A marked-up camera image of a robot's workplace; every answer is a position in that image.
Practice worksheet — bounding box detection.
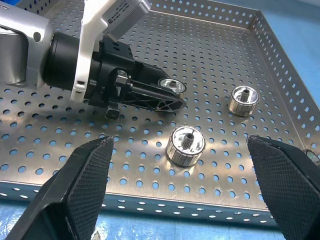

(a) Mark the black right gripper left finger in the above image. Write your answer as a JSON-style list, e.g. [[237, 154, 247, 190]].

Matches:
[[8, 135, 115, 240]]

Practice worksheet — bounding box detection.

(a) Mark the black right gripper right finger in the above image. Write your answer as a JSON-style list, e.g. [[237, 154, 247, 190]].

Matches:
[[246, 134, 320, 240]]

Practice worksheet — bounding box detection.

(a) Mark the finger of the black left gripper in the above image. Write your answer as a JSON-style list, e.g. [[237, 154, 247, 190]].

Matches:
[[115, 70, 188, 115], [131, 64, 174, 86]]

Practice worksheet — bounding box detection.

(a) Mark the metal roller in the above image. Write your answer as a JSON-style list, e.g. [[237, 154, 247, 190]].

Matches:
[[165, 125, 207, 168], [227, 85, 261, 118], [158, 77, 188, 101]]

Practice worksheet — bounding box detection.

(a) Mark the perforated steel tray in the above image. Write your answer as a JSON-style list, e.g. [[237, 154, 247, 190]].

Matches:
[[0, 0, 320, 226]]

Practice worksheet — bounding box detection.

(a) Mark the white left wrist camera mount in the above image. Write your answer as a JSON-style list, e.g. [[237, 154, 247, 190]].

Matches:
[[69, 0, 152, 103]]

